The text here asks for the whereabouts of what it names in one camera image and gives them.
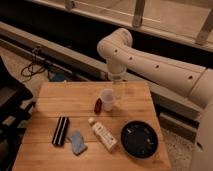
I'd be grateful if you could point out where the black round bowl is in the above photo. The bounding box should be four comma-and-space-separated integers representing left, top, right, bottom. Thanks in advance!
121, 120, 158, 159

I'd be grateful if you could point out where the translucent plastic cup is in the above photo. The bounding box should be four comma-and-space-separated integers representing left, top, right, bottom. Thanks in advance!
100, 89, 114, 112

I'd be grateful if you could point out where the blue object behind table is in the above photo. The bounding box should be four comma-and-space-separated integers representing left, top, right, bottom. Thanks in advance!
50, 74, 66, 82

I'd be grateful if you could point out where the black white striped eraser block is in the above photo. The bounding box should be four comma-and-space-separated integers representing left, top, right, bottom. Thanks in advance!
52, 117, 69, 146

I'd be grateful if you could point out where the small dark red bottle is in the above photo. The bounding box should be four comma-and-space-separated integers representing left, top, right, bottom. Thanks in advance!
94, 98, 102, 115

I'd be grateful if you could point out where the blue cloth mitt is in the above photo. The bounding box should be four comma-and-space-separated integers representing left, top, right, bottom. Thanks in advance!
68, 130, 88, 156

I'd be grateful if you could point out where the black cable bundle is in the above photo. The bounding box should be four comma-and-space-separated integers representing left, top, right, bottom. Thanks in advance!
20, 46, 51, 80

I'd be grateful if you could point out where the white tube bottle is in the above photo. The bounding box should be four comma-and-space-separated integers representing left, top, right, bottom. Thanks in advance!
88, 117, 118, 152

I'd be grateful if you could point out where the black chair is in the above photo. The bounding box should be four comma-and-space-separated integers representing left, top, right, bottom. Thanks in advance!
0, 56, 34, 171

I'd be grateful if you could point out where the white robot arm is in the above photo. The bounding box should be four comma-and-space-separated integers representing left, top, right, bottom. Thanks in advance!
97, 28, 213, 171

